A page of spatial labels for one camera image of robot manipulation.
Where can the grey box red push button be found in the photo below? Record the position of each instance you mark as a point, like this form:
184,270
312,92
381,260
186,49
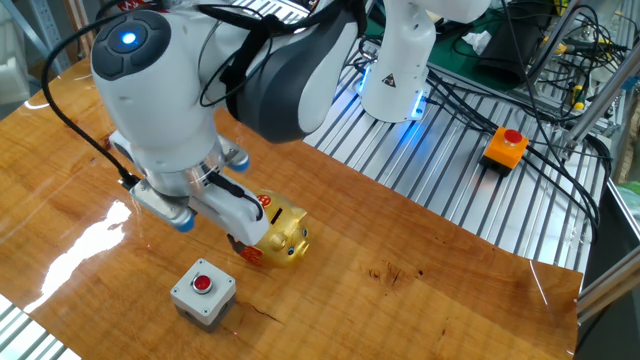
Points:
210,300

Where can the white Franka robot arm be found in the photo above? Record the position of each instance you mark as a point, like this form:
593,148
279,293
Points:
155,100

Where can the copper coloured poles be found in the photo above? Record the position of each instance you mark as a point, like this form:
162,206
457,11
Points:
80,25

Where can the aluminium frame beam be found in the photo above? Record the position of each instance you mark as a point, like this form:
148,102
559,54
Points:
610,285

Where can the grey perforated steel upright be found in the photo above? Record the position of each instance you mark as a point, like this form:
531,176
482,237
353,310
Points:
47,30

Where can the orange emergency stop box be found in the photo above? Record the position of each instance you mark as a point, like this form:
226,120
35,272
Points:
502,152

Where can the black fabric pouch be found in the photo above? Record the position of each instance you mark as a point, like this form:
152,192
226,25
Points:
510,50

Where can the crumpled white paper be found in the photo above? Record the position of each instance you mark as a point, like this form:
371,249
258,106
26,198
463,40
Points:
477,42

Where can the silver wrist camera blue cap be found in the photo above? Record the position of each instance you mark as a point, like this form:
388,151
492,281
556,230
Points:
160,202

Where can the glossy wood grain mat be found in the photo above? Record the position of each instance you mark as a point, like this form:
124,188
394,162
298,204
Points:
400,300

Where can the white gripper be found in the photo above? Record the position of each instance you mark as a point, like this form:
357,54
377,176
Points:
240,220

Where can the green work mat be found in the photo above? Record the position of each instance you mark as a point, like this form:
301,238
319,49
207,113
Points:
450,55

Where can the red white printed carton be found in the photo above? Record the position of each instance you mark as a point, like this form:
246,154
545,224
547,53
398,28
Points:
132,4

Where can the golden piggy bank red print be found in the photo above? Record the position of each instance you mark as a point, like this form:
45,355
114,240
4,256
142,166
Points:
285,240

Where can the thin aluminium frame post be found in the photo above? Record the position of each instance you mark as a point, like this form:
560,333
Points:
555,40

